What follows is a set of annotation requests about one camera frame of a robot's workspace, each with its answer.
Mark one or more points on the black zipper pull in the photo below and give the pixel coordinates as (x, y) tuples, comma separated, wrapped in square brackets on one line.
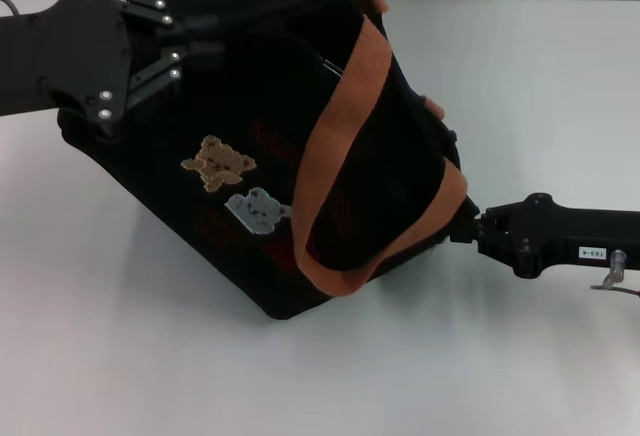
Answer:
[(453, 137)]

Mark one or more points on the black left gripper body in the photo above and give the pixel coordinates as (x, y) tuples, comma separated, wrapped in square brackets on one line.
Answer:
[(65, 51)]

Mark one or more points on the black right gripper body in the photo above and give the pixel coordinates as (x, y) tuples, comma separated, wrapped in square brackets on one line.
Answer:
[(575, 236)]

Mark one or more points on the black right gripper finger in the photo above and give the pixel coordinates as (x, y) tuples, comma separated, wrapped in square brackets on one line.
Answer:
[(495, 218), (492, 245)]

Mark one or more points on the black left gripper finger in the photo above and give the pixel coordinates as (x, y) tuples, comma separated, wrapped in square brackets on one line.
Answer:
[(200, 22), (200, 48)]

